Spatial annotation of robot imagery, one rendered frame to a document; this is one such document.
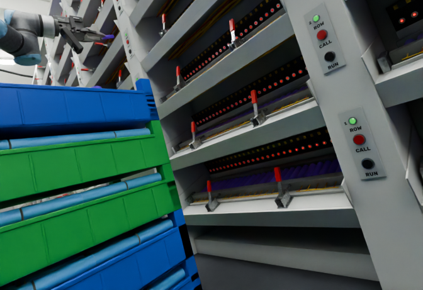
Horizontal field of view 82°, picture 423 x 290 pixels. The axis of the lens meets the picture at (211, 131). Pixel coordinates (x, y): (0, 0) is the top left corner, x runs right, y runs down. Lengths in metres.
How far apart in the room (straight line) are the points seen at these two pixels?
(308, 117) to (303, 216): 0.21
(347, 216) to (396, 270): 0.10
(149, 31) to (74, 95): 0.79
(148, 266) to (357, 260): 0.41
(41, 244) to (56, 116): 0.15
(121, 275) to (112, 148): 0.17
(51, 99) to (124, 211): 0.18
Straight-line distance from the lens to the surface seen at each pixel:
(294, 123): 0.55
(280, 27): 0.58
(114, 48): 1.28
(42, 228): 0.35
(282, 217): 0.62
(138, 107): 0.44
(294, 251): 0.69
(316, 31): 0.53
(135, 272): 0.40
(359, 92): 0.49
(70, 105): 0.39
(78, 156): 0.37
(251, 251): 0.78
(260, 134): 0.60
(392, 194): 0.51
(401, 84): 0.48
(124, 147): 0.40
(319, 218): 0.58
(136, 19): 1.10
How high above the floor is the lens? 0.30
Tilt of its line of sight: 7 degrees up
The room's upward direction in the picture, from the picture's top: 16 degrees counter-clockwise
